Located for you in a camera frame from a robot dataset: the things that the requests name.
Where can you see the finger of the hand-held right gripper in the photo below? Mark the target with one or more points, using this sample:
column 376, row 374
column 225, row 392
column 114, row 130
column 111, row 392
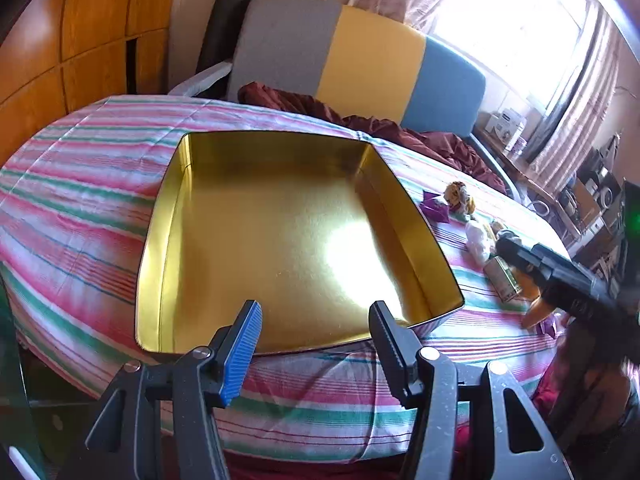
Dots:
column 522, row 257

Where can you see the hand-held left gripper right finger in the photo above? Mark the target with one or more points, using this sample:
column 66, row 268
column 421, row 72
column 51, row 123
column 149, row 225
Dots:
column 390, row 355

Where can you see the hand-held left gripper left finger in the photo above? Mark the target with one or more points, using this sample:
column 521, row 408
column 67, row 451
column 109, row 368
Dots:
column 245, row 350

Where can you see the cracker packet yellow label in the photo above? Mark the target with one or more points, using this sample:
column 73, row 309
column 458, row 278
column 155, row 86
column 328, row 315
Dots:
column 502, row 280

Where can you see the cream sock blue cuff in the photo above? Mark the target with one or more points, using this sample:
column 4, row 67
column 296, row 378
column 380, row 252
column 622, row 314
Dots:
column 477, row 242

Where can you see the purple packet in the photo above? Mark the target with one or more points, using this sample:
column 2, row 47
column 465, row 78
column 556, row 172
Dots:
column 549, row 327
column 436, row 208

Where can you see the yellow sponge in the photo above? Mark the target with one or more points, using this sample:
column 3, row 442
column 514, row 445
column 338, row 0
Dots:
column 536, row 312

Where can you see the yellow dark patterned sock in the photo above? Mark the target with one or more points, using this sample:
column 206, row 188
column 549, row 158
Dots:
column 460, row 194

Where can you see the maroon tin box gold interior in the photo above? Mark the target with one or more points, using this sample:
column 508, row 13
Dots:
column 280, row 240

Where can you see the wooden side table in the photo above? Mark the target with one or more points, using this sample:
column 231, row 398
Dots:
column 525, row 175

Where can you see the cluttered shelf unit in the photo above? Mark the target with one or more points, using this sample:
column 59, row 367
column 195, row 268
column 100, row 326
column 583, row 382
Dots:
column 600, row 195

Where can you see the pink garment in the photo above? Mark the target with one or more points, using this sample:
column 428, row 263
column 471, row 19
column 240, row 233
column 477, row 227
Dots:
column 547, row 390

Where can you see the purple box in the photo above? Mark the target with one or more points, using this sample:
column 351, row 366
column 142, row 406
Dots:
column 518, row 147

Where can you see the white cardboard box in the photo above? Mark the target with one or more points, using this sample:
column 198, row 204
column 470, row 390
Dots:
column 505, row 122

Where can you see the maroon cloth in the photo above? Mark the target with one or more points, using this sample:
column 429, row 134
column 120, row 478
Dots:
column 430, row 145

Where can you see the striped pink green cloth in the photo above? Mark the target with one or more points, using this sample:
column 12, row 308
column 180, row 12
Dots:
column 90, row 185

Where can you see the bright window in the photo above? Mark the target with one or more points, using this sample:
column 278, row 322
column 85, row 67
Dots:
column 510, row 25

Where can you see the grey yellow blue chair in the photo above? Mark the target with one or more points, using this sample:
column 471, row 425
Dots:
column 370, row 60

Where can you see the black padded chair back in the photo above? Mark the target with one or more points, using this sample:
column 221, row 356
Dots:
column 225, row 25

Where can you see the wooden wardrobe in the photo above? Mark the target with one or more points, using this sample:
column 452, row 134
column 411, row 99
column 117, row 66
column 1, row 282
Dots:
column 75, row 35

